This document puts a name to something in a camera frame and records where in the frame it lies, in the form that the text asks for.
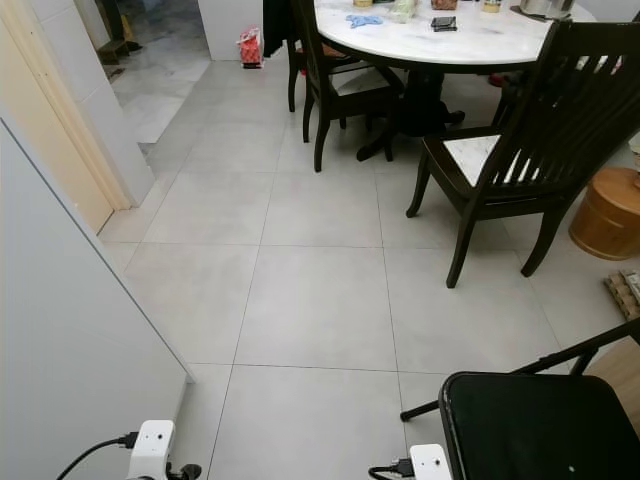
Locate red plastic bag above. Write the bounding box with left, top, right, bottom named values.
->
left=238, top=27, right=264, bottom=69

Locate dark wooden chair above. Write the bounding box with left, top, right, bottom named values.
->
left=285, top=0, right=406, bottom=173

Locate dark wooden furniture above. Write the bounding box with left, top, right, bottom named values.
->
left=95, top=0, right=141, bottom=66

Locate dark jacket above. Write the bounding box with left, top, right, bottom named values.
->
left=262, top=0, right=293, bottom=59

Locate woven straw mat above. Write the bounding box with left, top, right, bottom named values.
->
left=603, top=270, right=640, bottom=321

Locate blue cloth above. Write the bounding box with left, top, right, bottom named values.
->
left=345, top=13, right=385, bottom=29

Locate round orange wooden stool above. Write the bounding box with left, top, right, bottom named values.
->
left=568, top=167, right=640, bottom=262

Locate round white marble table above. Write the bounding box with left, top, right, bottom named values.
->
left=313, top=0, right=601, bottom=163

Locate pale green cup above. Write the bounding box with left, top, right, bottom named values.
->
left=390, top=0, right=419, bottom=24

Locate dark wooden chair marble seat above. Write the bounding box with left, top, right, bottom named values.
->
left=406, top=20, right=640, bottom=289

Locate silver metal pot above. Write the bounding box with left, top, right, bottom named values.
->
left=515, top=0, right=576, bottom=21

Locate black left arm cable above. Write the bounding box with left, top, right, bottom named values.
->
left=57, top=432, right=139, bottom=480

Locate beige door frame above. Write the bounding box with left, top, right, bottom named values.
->
left=0, top=20, right=131, bottom=236

